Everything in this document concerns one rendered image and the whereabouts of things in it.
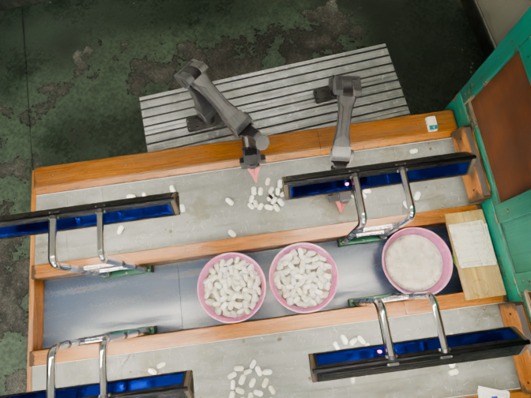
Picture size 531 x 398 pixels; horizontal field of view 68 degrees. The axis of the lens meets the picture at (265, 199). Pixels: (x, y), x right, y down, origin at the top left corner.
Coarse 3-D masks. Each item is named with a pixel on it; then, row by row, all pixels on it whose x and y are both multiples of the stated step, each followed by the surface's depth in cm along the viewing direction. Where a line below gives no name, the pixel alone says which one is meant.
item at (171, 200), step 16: (176, 192) 130; (64, 208) 128; (80, 208) 126; (112, 208) 125; (128, 208) 125; (144, 208) 126; (160, 208) 127; (176, 208) 127; (0, 224) 125; (16, 224) 125; (32, 224) 126; (64, 224) 127; (80, 224) 128
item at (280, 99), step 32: (320, 64) 185; (352, 64) 184; (384, 64) 184; (160, 96) 185; (224, 96) 182; (256, 96) 182; (288, 96) 181; (384, 96) 179; (160, 128) 180; (224, 128) 180; (256, 128) 178; (288, 128) 177
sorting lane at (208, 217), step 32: (288, 160) 165; (320, 160) 165; (384, 160) 164; (64, 192) 166; (96, 192) 165; (128, 192) 165; (160, 192) 164; (192, 192) 164; (224, 192) 163; (256, 192) 162; (384, 192) 160; (448, 192) 159; (128, 224) 161; (160, 224) 161; (192, 224) 160; (224, 224) 160; (256, 224) 159; (288, 224) 158; (320, 224) 158; (64, 256) 159; (96, 256) 158
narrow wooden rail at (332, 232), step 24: (432, 216) 154; (216, 240) 156; (240, 240) 155; (264, 240) 155; (288, 240) 154; (312, 240) 154; (336, 240) 163; (48, 264) 156; (72, 264) 155; (96, 264) 155; (144, 264) 155
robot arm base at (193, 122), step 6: (216, 114) 179; (186, 120) 179; (192, 120) 179; (198, 120) 179; (210, 120) 173; (216, 120) 178; (222, 120) 178; (192, 126) 178; (198, 126) 179; (204, 126) 178; (210, 126) 178
